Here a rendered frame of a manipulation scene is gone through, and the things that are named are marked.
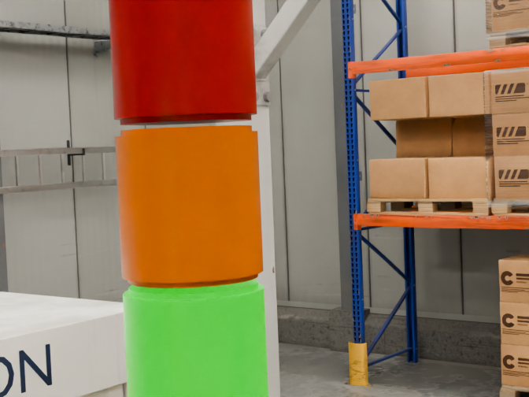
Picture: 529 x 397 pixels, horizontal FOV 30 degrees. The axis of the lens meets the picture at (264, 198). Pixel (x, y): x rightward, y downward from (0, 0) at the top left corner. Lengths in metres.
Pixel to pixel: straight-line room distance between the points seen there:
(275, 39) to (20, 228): 7.38
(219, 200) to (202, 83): 0.04
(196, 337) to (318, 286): 10.90
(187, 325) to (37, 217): 9.84
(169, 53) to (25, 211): 9.76
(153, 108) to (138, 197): 0.03
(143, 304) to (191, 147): 0.06
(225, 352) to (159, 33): 0.11
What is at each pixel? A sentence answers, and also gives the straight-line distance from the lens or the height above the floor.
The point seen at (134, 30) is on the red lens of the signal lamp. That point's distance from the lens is 0.33.
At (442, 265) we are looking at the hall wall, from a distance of 10.38.
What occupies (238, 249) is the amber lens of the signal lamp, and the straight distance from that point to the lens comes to 0.33.
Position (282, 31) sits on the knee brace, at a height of 2.58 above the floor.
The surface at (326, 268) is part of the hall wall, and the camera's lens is 11.13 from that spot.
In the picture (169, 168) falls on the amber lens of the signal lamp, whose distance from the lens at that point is 0.32.
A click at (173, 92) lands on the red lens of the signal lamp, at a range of 0.32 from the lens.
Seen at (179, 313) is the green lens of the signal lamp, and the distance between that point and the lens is 0.33.
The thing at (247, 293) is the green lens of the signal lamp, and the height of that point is 2.21.
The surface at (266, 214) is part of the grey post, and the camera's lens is 2.95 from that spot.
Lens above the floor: 2.26
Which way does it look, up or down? 3 degrees down
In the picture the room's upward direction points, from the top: 2 degrees counter-clockwise
